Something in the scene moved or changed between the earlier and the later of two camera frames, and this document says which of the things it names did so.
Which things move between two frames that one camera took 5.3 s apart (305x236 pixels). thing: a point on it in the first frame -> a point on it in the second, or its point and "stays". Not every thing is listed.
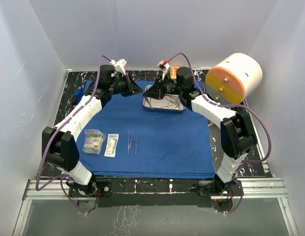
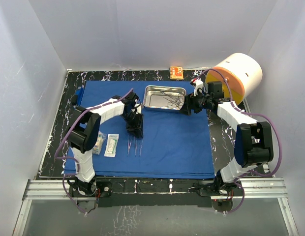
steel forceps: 135,141 stays
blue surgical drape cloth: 123,139 stays
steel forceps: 147,100 -> 140,147
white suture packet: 112,144 stays
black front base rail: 170,193 stays
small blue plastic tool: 79,92 stays
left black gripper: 132,88 -> 136,130
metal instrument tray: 170,103 stays
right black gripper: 153,91 -> 190,103
